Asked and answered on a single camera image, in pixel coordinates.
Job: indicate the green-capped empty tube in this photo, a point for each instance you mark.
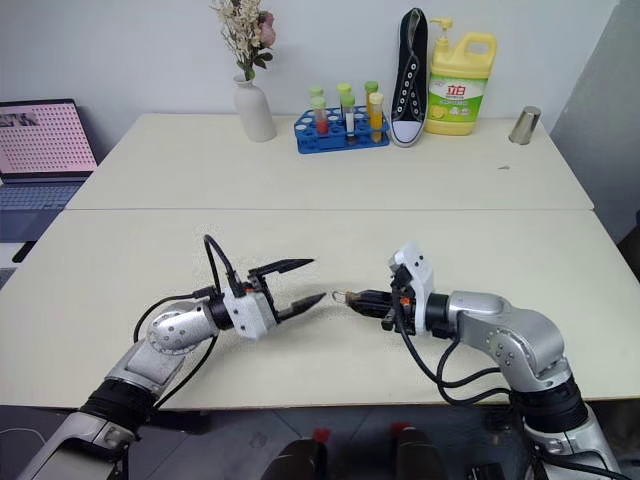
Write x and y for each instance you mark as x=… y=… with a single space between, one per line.
x=315 y=91
x=343 y=87

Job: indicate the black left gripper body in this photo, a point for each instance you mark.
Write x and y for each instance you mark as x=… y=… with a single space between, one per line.
x=266 y=295

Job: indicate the white ceramic vase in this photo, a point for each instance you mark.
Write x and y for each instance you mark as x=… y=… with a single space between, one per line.
x=255 y=112

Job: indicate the black canvas sneaker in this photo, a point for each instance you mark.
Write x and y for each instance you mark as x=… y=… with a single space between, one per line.
x=410 y=85

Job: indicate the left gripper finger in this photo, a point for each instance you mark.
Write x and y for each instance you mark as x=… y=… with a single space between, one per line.
x=302 y=306
x=287 y=266

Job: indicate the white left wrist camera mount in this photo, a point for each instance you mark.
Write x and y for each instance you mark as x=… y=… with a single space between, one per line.
x=247 y=312

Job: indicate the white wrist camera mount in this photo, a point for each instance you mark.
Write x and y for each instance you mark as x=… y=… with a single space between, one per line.
x=247 y=312
x=417 y=280

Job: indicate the open laptop with pink screen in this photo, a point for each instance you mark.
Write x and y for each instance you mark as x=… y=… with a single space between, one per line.
x=42 y=140

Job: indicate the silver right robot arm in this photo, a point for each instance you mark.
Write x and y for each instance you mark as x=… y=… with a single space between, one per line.
x=505 y=330

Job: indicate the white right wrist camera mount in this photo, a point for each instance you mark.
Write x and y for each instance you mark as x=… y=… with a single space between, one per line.
x=417 y=280

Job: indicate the yellow detergent pump bottle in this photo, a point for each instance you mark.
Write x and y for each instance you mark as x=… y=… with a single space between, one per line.
x=455 y=95

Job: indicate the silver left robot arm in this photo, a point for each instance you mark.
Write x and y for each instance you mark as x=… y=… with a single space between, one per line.
x=165 y=335

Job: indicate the green-capped tube with white label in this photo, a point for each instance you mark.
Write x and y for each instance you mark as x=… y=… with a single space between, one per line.
x=349 y=117

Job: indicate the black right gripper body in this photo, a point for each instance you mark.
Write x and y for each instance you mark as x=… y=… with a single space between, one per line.
x=401 y=305

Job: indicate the green-capped tube with red liquid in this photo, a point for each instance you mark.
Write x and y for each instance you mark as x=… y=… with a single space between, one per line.
x=320 y=117

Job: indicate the blue test tube rack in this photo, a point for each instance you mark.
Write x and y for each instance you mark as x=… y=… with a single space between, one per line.
x=310 y=142

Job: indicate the silver metal cup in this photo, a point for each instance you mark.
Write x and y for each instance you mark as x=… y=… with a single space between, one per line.
x=523 y=125

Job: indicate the dark grey fabric panel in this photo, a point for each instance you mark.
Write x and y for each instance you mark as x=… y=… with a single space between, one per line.
x=600 y=145

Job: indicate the green-capped tube with yellow liquid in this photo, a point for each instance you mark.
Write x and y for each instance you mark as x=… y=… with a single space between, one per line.
x=371 y=87

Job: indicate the dried flower bouquet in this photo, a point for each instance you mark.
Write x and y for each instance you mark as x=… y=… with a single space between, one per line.
x=245 y=30

